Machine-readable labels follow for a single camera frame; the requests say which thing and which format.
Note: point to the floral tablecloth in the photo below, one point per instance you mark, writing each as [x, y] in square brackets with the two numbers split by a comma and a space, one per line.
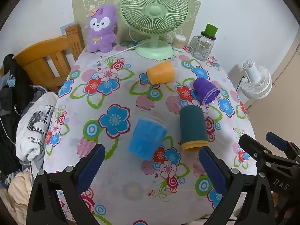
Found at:
[126, 91]

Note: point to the blue plastic cup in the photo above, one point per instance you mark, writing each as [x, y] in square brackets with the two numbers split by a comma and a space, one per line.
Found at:
[146, 137]

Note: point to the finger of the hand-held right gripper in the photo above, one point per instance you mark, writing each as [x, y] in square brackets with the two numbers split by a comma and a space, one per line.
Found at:
[279, 141]
[254, 148]

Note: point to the glass mug green lid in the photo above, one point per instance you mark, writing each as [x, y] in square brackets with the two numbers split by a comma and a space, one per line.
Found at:
[202, 45]

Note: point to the purple plush toy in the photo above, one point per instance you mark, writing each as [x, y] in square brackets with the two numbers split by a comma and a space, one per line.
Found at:
[102, 30]

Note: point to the orange plastic cup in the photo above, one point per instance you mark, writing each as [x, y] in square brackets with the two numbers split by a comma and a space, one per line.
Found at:
[161, 73]

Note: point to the white fan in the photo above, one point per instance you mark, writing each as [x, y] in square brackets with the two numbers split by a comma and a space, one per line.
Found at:
[256, 82]

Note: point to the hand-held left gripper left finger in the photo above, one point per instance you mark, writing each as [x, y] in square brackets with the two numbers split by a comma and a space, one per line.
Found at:
[91, 166]

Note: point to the blue patterned paper strip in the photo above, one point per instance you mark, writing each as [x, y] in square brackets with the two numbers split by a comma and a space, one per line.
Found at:
[66, 26]

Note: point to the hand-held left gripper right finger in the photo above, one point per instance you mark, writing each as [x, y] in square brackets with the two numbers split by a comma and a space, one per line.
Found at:
[213, 168]

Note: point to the green desk fan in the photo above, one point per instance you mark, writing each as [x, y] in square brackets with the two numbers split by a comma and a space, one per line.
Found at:
[154, 11]

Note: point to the dark teal cup yellow rim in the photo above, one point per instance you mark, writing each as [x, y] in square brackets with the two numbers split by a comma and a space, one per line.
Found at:
[192, 126]

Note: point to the wooden chair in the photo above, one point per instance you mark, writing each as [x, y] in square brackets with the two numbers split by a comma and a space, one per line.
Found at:
[42, 54]

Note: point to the purple plastic cup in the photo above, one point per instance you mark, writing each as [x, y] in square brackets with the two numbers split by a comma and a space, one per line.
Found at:
[205, 89]

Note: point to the black clothing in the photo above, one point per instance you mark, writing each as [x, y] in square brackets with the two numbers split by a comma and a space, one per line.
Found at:
[14, 79]

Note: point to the white printed shirt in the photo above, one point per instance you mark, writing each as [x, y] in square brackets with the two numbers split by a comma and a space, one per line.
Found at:
[37, 131]

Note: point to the cotton swab container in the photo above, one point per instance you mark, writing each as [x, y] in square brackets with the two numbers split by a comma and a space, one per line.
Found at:
[179, 42]

